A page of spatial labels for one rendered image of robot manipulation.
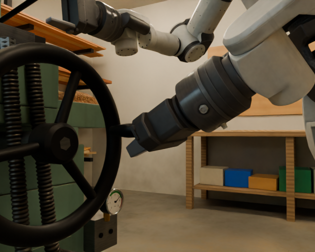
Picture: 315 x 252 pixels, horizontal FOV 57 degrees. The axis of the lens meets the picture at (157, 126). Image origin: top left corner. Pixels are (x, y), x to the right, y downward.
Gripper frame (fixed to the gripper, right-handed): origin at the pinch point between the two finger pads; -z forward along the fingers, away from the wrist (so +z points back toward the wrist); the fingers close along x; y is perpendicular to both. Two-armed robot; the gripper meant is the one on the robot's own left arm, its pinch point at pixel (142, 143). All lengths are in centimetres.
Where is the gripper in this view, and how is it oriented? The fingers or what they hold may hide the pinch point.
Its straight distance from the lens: 48.4
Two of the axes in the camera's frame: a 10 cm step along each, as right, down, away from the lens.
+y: -4.6, -8.6, 2.4
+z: 7.2, -5.2, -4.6
